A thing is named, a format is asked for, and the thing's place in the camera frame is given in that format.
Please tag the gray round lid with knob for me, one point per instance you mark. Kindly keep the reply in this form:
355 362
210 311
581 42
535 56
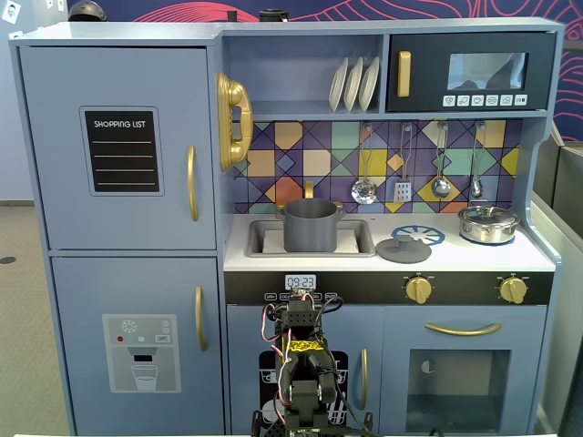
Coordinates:
401 254

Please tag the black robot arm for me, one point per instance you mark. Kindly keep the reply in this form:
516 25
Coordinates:
303 396

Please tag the shiny steel pot lid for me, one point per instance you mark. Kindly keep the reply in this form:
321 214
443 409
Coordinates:
487 213

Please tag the gold tap knob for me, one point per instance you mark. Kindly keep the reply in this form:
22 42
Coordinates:
279 207
340 207

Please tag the gray plastic pot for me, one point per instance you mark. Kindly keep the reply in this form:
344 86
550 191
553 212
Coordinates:
309 232

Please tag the gold toy faucet spout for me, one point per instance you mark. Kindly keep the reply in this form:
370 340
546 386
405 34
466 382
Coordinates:
309 190

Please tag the gray toy sink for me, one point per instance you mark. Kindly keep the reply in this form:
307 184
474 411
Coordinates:
255 236

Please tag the digital clock display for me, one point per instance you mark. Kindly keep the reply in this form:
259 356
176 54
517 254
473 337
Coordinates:
300 281

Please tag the metal slotted skimmer spoon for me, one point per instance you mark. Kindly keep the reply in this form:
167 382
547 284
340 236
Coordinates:
364 191

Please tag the black control panel strip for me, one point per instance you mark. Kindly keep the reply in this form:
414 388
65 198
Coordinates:
364 289

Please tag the metal slotted spatula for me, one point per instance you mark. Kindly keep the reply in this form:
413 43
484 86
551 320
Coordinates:
403 192

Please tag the blue dishwasher door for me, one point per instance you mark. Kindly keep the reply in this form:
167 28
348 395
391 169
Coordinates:
241 328

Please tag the gold toy telephone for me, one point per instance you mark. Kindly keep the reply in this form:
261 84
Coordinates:
233 93

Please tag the white toy plate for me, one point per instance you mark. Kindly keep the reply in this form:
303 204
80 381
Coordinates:
353 86
338 86
369 84

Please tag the gold stove knob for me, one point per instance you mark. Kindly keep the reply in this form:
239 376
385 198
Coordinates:
419 289
513 289

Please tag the metal ladle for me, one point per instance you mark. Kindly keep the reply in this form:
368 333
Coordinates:
440 187

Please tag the black shopping list board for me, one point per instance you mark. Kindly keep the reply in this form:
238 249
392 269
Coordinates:
122 159

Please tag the gray ice dispenser panel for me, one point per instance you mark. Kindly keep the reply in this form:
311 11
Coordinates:
141 328

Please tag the blue oven door with window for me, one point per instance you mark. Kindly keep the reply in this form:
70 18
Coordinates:
396 373

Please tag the small metal spoon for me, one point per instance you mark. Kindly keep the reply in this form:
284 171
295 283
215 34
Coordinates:
476 187

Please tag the black microwave door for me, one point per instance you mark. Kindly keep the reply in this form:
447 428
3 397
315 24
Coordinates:
428 73

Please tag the black round object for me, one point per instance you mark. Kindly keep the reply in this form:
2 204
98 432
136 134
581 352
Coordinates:
272 16

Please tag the blue freezer door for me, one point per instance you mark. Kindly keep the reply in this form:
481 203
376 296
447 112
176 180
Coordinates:
82 291

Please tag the blue fridge door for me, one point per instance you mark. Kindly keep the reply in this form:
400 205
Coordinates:
54 205

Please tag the blue toy kitchen unit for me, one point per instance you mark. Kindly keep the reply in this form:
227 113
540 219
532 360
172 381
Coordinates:
136 32

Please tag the gray partition panel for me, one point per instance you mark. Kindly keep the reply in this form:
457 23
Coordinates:
565 227

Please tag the black floor disc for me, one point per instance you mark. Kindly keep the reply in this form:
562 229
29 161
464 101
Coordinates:
7 260

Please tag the black helmet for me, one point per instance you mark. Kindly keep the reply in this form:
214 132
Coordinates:
86 11

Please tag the face photo on wall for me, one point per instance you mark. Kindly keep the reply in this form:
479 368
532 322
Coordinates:
12 13

